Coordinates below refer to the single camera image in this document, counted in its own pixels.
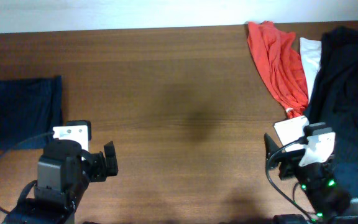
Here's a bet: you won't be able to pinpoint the black garment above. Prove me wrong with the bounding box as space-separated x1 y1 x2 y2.
304 27 358 197

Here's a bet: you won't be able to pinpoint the right black cable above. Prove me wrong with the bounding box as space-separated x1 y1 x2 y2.
265 138 318 222

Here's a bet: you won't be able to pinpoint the white garment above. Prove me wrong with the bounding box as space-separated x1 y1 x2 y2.
273 37 358 190

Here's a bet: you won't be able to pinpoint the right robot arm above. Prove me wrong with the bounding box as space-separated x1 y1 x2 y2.
264 123 358 223

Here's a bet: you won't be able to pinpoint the navy blue shorts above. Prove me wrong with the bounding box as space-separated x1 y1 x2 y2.
0 76 63 149

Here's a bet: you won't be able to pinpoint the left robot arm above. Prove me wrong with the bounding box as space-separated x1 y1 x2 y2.
3 140 119 224

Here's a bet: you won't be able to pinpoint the red orange shirt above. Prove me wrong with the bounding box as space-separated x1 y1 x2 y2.
247 21 309 119

